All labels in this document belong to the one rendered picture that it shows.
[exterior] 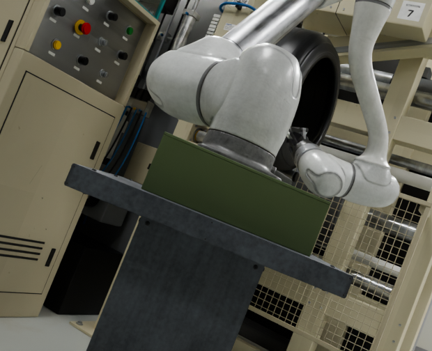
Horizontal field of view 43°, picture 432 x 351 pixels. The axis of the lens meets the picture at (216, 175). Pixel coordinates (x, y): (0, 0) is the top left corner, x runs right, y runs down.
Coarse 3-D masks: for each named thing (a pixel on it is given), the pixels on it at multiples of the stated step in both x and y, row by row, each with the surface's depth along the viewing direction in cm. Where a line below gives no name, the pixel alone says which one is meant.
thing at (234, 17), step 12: (228, 0) 234; (252, 0) 229; (264, 0) 234; (228, 12) 233; (240, 12) 230; (252, 12) 229; (180, 120) 231; (180, 132) 230; (120, 264) 228; (96, 324) 227
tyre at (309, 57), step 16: (304, 32) 204; (288, 48) 197; (304, 48) 198; (320, 48) 203; (304, 64) 196; (320, 64) 234; (336, 64) 219; (304, 80) 243; (320, 80) 238; (336, 80) 225; (304, 96) 244; (320, 96) 241; (336, 96) 230; (304, 112) 245; (320, 112) 241; (320, 128) 232; (288, 144) 205; (320, 144) 234; (288, 160) 211
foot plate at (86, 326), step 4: (72, 324) 224; (76, 324) 224; (80, 324) 225; (84, 324) 229; (88, 324) 231; (92, 324) 233; (80, 328) 222; (84, 328) 223; (88, 328) 225; (92, 328) 227; (84, 332) 220; (88, 332) 220; (92, 332) 222
